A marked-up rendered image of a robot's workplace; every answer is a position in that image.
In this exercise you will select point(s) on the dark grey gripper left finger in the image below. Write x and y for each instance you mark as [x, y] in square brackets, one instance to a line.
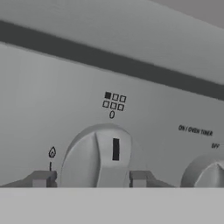
[40, 178]

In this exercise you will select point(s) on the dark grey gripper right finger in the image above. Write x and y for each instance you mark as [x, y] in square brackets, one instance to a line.
[140, 177]

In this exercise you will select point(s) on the silver stove knob black mark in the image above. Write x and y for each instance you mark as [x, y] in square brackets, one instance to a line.
[96, 157]

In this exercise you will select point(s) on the grey stove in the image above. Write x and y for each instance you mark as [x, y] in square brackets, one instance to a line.
[87, 73]

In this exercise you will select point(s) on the silver oven timer knob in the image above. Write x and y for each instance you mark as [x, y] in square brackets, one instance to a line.
[204, 173]

